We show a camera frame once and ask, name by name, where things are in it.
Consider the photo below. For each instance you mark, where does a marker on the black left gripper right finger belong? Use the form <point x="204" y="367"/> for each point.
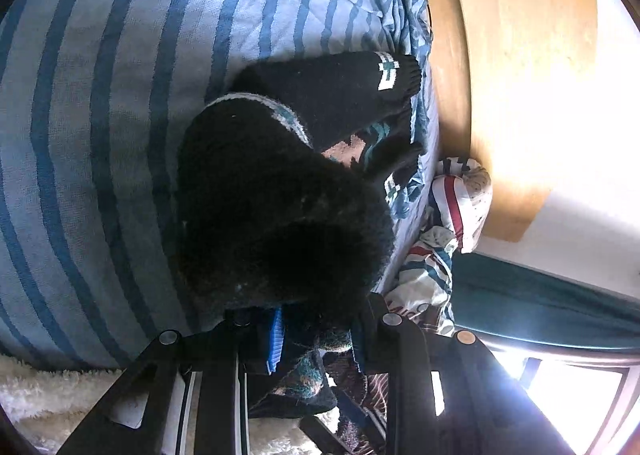
<point x="446" y="395"/>

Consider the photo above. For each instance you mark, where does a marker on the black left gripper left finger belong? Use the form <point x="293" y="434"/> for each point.
<point x="186" y="394"/>

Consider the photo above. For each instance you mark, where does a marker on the black patterned knit sweater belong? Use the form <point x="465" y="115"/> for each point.
<point x="282" y="188"/>

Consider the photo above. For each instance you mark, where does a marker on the brown striped garment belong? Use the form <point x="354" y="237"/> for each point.
<point x="386" y="392"/>

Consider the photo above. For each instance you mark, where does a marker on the white blue patterned duvet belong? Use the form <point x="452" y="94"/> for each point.
<point x="424" y="283"/>

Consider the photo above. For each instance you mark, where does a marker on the dark green curtain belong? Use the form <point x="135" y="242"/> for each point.
<point x="505" y="300"/>

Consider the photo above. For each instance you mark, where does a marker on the white patterned pillow red stripe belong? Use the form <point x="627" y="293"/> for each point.
<point x="461" y="196"/>

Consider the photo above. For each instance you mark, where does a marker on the blue striped blanket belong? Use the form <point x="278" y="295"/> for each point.
<point x="95" y="98"/>

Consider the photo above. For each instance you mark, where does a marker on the wooden headboard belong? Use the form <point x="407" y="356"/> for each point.
<point x="503" y="71"/>

